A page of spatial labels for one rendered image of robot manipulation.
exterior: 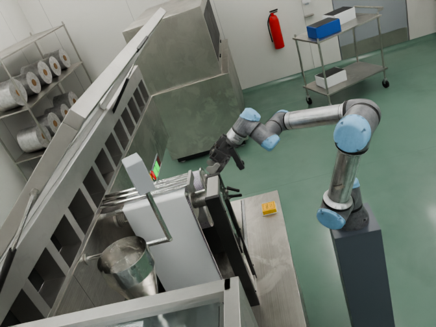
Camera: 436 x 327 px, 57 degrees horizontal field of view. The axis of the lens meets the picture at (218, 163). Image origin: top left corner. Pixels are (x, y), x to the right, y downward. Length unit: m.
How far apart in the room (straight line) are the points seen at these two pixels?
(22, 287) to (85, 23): 5.54
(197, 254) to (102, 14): 5.12
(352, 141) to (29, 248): 1.03
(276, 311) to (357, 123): 0.76
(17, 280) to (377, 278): 1.54
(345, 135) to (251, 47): 4.88
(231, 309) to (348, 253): 1.23
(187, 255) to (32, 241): 0.63
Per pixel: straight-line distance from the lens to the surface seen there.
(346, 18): 5.12
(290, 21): 6.19
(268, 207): 2.07
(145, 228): 1.53
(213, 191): 1.36
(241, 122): 1.64
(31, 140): 4.92
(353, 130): 1.39
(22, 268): 1.15
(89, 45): 6.50
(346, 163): 1.50
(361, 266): 2.00
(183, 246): 1.56
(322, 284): 2.89
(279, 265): 1.79
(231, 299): 0.76
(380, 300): 2.18
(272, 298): 1.68
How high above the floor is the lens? 2.15
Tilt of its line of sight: 28 degrees down
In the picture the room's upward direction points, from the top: 20 degrees counter-clockwise
